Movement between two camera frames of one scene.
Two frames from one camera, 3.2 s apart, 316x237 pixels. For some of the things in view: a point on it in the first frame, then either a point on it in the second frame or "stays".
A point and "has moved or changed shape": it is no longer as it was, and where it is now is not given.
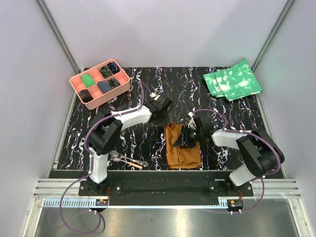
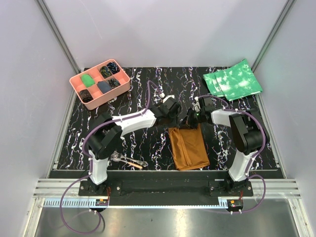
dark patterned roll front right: x=114 y=83 stays
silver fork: x=118 y=155 stays
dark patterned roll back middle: x=105 y=72 stays
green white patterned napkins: x=233 y=82 stays
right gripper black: x=179 y=141 -> x=187 y=122
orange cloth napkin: x=178 y=157 has moved or changed shape
